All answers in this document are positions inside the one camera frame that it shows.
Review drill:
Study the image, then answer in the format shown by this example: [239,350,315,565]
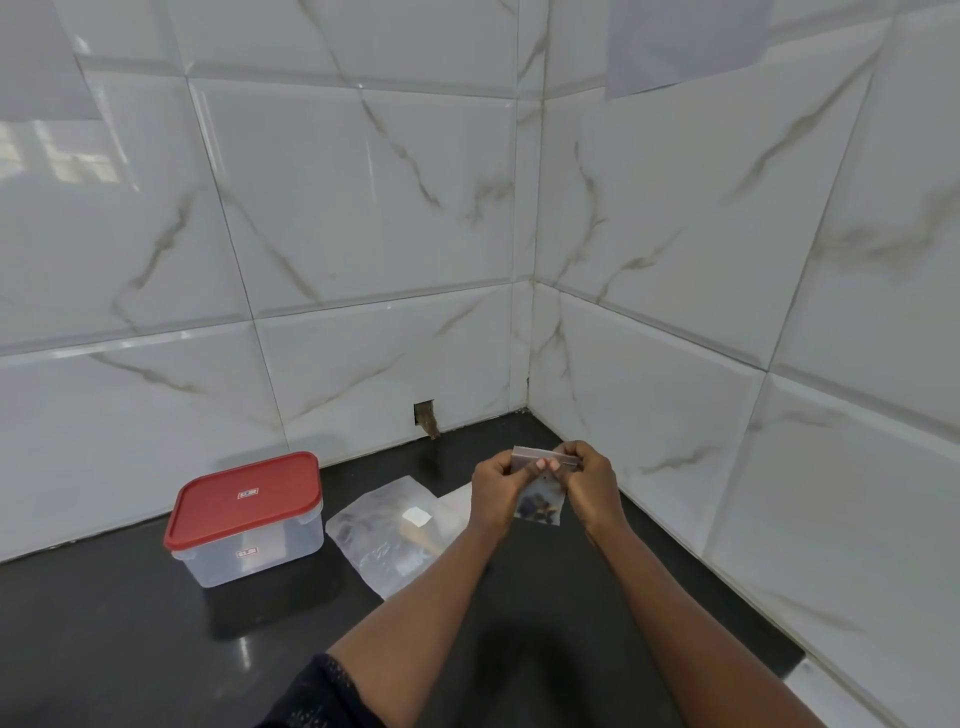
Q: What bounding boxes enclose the person's right hand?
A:
[548,440,626,535]

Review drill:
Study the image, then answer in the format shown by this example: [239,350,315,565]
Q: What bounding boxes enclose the person's left hand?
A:
[470,450,546,533]

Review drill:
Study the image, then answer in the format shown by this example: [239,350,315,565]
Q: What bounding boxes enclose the small clear zip bag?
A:
[510,445,584,528]

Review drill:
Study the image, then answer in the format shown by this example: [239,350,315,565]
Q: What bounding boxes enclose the person's left forearm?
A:
[327,517,519,728]

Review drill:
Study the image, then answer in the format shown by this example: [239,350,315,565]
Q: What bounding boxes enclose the person's right forearm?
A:
[586,511,826,728]

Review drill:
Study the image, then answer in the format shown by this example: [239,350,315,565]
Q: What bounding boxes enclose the dark spices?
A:
[517,491,561,524]

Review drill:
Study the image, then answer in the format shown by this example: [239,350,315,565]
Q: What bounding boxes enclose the white paper sheet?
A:
[437,482,475,537]

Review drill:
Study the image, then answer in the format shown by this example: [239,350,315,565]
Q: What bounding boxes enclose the large clear plastic bag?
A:
[325,475,472,601]

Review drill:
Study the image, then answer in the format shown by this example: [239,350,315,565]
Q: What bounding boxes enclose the clear container with red lid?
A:
[163,451,326,589]

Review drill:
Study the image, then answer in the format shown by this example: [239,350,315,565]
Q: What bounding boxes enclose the black sleeve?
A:
[255,654,391,728]

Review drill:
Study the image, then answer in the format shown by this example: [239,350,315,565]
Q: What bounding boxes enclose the white paper on wall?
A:
[604,0,774,101]

